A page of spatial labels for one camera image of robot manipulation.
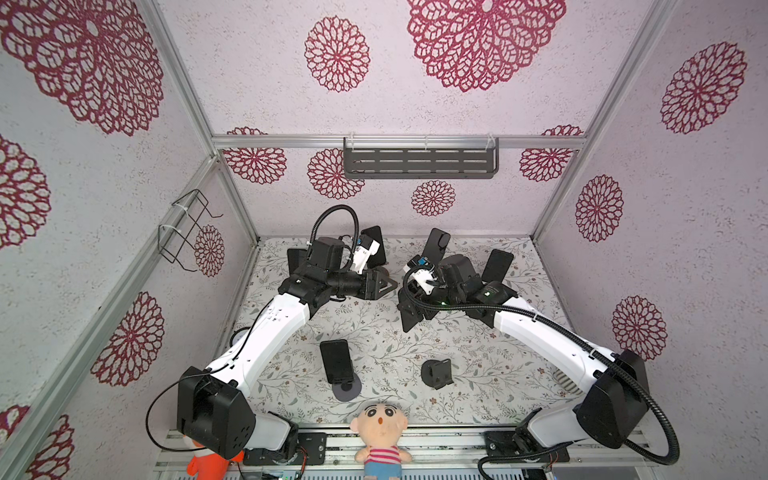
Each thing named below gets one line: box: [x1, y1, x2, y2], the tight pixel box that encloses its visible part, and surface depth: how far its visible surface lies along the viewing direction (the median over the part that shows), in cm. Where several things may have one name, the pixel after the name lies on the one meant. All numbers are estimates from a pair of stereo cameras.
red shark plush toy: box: [187, 439, 245, 480], surface depth 70 cm
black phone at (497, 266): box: [481, 249, 514, 284], surface depth 99 cm
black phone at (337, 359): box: [320, 339, 355, 384], surface depth 76 cm
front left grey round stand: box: [332, 373, 362, 402], surface depth 85 cm
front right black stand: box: [421, 358, 454, 390], surface depth 83 cm
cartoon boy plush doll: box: [350, 401, 413, 480], surface depth 70 cm
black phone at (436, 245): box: [421, 228, 451, 267], surface depth 103 cm
